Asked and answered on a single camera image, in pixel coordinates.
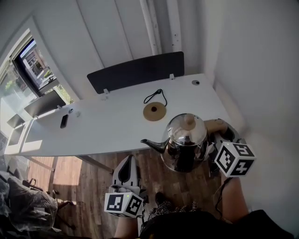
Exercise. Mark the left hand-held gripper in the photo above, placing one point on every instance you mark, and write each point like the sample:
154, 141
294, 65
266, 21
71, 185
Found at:
121, 201

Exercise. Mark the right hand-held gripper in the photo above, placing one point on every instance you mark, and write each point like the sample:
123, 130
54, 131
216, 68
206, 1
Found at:
236, 158

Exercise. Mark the round beige kettle base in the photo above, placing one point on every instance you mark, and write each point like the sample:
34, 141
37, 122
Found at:
154, 112

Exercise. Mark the person's left forearm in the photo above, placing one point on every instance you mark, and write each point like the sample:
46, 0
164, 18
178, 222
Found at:
127, 227

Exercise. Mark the person's right forearm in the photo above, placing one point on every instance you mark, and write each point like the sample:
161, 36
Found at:
234, 200

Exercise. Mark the white desk leg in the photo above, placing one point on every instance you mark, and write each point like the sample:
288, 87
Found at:
53, 172
98, 163

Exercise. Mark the person's black shoe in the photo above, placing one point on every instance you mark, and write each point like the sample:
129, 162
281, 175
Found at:
160, 198

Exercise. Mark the person's patterned skirt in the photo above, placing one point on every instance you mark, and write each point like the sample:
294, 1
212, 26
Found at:
168, 208

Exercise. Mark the black phone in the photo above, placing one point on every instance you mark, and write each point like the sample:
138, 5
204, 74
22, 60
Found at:
64, 121

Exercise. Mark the person's black top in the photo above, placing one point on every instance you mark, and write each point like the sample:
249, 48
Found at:
210, 226

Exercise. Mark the black desk divider panel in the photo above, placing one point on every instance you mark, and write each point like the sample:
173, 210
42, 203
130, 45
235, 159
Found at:
135, 70

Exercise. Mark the plastic-covered office chair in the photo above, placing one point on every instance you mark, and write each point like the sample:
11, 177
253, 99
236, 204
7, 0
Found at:
25, 203

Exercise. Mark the black computer monitor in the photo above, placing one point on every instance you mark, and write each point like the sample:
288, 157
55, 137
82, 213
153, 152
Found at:
44, 103

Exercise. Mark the dark desk divider panel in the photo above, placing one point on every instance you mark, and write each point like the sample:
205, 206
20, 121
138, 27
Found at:
15, 121

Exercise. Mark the thin white vertical pipe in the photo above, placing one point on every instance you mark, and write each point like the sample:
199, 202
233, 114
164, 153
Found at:
150, 25

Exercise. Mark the dark-framed window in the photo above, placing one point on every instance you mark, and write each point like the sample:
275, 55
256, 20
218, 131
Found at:
35, 65

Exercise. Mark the white divider bracket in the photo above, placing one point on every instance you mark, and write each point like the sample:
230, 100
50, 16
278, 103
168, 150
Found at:
172, 76
105, 91

